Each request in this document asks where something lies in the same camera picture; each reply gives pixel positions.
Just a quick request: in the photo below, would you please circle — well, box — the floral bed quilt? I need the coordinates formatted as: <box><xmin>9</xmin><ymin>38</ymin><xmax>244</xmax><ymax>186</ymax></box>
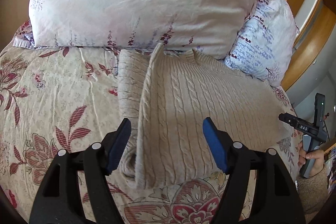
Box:
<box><xmin>0</xmin><ymin>19</ymin><xmax>302</xmax><ymax>224</ymax></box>

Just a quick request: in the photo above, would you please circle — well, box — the beige cable-knit sweater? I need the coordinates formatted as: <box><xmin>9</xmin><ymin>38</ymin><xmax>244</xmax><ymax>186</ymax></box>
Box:
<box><xmin>117</xmin><ymin>45</ymin><xmax>293</xmax><ymax>189</ymax></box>

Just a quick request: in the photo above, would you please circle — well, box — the person's right hand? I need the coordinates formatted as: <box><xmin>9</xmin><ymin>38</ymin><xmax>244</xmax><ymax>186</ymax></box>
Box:
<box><xmin>298</xmin><ymin>141</ymin><xmax>324</xmax><ymax>178</ymax></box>

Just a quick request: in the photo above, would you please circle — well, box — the beige fuzzy sleeve forearm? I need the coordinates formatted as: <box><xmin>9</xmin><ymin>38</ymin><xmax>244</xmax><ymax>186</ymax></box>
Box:
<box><xmin>296</xmin><ymin>167</ymin><xmax>329</xmax><ymax>214</ymax></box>

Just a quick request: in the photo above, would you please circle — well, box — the curved wooden headboard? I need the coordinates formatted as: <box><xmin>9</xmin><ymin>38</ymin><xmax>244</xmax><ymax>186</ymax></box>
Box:
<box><xmin>281</xmin><ymin>0</ymin><xmax>335</xmax><ymax>91</ymax></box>

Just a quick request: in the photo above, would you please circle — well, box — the white blue-print pillow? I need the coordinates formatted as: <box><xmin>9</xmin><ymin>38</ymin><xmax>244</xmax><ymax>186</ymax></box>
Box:
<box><xmin>224</xmin><ymin>0</ymin><xmax>298</xmax><ymax>87</ymax></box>

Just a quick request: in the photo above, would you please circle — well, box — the pink floral pillow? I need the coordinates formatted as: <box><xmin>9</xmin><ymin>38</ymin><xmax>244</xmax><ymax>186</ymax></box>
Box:
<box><xmin>28</xmin><ymin>0</ymin><xmax>261</xmax><ymax>60</ymax></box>

